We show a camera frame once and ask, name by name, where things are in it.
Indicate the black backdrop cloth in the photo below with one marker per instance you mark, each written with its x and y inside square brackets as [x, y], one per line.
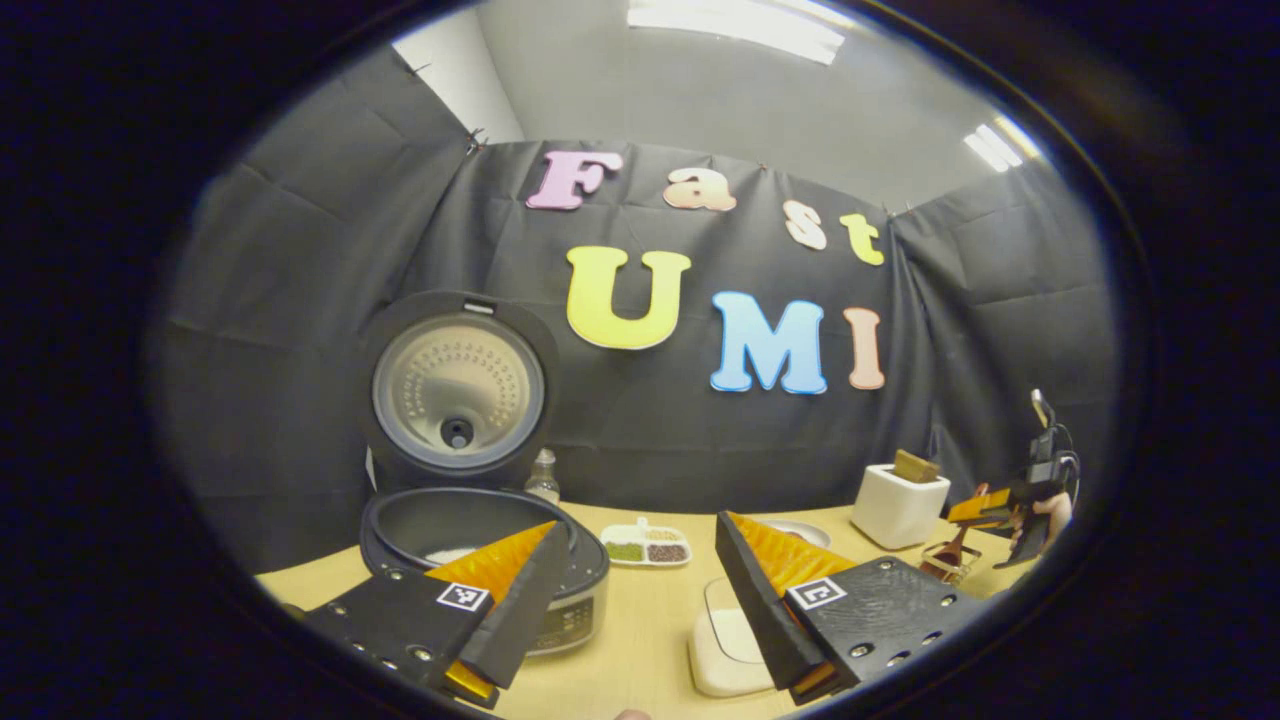
[300, 300]

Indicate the brown wooden spoon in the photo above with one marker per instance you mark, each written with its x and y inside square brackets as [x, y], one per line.
[950, 555]

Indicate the small glass bottle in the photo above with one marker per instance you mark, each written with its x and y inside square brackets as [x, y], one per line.
[543, 485]

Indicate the black silver rice cooker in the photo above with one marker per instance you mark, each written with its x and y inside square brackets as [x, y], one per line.
[455, 395]

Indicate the white divided bean dish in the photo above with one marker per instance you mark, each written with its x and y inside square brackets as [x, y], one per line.
[645, 550]

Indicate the white rice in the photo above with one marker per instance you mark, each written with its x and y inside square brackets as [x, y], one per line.
[450, 555]

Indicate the white square dish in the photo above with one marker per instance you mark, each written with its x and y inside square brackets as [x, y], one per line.
[725, 645]

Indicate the white round plate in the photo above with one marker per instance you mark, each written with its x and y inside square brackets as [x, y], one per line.
[800, 530]

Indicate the light wooden utensil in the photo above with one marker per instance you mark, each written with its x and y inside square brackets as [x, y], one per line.
[915, 467]

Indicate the small ceiling light panel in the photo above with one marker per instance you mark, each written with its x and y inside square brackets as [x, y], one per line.
[1000, 145]

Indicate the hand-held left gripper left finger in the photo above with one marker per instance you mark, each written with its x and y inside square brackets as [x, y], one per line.
[525, 620]

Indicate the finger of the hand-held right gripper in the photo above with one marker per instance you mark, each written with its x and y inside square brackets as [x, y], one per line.
[980, 510]

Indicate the large ceiling light panel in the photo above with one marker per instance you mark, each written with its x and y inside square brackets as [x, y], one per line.
[735, 25]

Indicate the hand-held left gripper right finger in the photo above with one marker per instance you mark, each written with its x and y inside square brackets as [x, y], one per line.
[760, 610]

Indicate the white chopstick holder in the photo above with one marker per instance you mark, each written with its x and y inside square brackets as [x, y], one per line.
[895, 515]

